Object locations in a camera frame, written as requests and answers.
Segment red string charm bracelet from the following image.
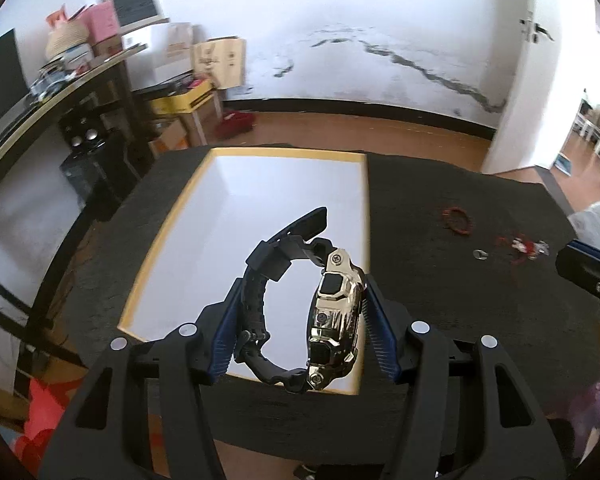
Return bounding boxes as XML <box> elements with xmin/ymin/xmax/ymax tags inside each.
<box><xmin>495</xmin><ymin>235</ymin><xmax>552</xmax><ymax>269</ymax></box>

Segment red bead bracelet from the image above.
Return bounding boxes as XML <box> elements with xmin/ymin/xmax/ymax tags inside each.
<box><xmin>440</xmin><ymin>206</ymin><xmax>477</xmax><ymax>238</ymax></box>

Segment black gold wrist watch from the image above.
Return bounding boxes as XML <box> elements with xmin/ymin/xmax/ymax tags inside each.
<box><xmin>230</xmin><ymin>200</ymin><xmax>370</xmax><ymax>370</ymax></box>

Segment red plastic bag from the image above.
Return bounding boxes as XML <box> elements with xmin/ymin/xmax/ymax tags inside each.
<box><xmin>12</xmin><ymin>378</ymin><xmax>82</xmax><ymax>477</ymax></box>

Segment black patterned table cloth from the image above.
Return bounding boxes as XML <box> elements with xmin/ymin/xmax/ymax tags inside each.
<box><xmin>54</xmin><ymin>144</ymin><xmax>600</xmax><ymax>461</ymax></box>

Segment yellow cardboard box white inside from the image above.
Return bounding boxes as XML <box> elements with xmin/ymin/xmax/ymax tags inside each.
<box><xmin>118</xmin><ymin>148</ymin><xmax>370</xmax><ymax>342</ymax></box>

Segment black speaker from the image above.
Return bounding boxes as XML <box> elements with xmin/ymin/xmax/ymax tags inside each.
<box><xmin>59</xmin><ymin>110</ymin><xmax>109</xmax><ymax>153</ymax></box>

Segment brown cardboard carton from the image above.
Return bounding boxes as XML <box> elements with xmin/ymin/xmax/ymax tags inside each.
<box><xmin>149</xmin><ymin>91</ymin><xmax>223</xmax><ymax>158</ymax></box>

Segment red bag on floor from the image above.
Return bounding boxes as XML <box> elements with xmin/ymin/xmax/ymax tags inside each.
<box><xmin>215</xmin><ymin>110</ymin><xmax>256</xmax><ymax>140</ymax></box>

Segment black side desk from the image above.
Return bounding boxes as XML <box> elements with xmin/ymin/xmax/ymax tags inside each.
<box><xmin>0</xmin><ymin>44</ymin><xmax>148</xmax><ymax>184</ymax></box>

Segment yellow flat box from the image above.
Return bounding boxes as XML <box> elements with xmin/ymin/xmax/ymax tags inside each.
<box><xmin>149</xmin><ymin>79</ymin><xmax>215</xmax><ymax>115</ymax></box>

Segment white paper shopping bag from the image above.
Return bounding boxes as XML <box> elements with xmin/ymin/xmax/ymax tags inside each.
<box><xmin>122</xmin><ymin>22</ymin><xmax>194</xmax><ymax>90</ymax></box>

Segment brown paper shopping bag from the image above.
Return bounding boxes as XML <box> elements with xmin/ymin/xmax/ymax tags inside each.
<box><xmin>192</xmin><ymin>36</ymin><xmax>246</xmax><ymax>90</ymax></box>

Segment pink box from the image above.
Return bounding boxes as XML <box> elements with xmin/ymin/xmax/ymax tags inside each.
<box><xmin>76</xmin><ymin>0</ymin><xmax>120</xmax><ymax>44</ymax></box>

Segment white door with handle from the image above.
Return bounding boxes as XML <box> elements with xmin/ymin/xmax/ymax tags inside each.
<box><xmin>481</xmin><ymin>0</ymin><xmax>597</xmax><ymax>174</ymax></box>

